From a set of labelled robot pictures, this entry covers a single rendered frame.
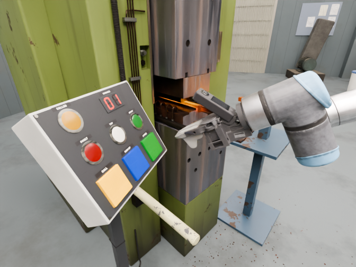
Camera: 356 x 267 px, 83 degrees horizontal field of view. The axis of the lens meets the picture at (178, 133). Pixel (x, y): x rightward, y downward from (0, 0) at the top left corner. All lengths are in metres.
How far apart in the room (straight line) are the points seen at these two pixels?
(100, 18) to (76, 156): 0.53
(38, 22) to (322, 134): 1.19
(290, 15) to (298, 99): 8.39
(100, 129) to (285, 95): 0.44
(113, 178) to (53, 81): 0.83
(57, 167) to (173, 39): 0.63
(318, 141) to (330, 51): 8.66
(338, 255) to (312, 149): 1.43
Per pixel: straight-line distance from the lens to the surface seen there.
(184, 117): 0.98
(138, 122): 0.65
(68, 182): 0.50
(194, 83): 0.99
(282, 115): 0.50
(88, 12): 0.84
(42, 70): 1.24
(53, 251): 1.81
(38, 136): 0.48
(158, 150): 0.68
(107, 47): 0.86
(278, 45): 8.82
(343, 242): 2.02
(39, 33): 1.24
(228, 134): 0.55
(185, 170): 1.05
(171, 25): 0.89
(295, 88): 0.49
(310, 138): 0.53
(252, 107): 0.49
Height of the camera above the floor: 1.33
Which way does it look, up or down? 26 degrees down
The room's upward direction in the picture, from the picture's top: straight up
